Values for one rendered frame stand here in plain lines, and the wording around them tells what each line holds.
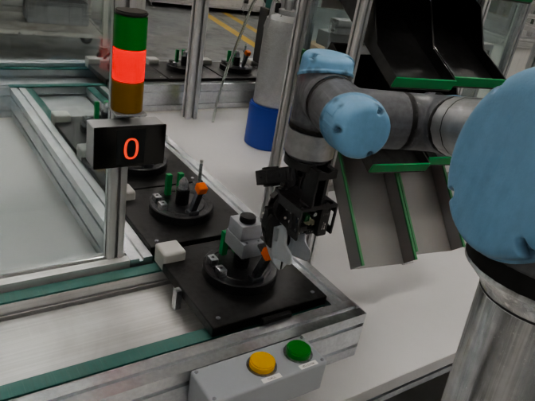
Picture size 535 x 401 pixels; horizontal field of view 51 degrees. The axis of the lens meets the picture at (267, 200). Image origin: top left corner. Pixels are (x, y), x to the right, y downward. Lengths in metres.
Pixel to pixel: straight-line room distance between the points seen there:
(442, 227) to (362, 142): 0.65
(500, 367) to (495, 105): 0.17
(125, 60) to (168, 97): 1.30
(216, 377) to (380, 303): 0.52
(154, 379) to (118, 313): 0.22
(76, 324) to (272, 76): 1.13
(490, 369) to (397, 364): 0.73
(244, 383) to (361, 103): 0.44
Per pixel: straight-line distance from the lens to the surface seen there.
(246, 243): 1.00
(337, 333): 1.05
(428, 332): 1.25
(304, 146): 0.80
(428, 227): 1.28
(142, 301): 1.07
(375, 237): 1.17
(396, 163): 1.06
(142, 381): 0.86
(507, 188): 0.35
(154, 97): 2.18
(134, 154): 0.96
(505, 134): 0.36
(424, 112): 0.74
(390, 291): 1.34
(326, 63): 0.77
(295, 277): 1.09
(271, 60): 1.87
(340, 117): 0.67
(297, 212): 0.83
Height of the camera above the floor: 1.57
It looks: 26 degrees down
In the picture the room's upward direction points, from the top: 10 degrees clockwise
